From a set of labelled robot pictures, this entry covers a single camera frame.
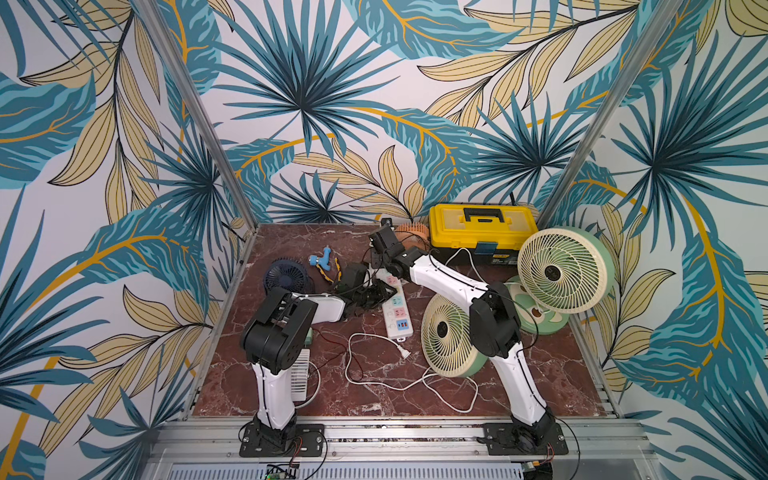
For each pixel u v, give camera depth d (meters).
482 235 0.96
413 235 1.00
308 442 0.73
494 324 0.57
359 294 0.82
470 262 0.98
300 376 0.74
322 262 1.06
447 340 0.78
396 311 0.93
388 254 0.74
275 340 0.51
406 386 0.82
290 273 0.92
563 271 0.76
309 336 0.89
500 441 0.73
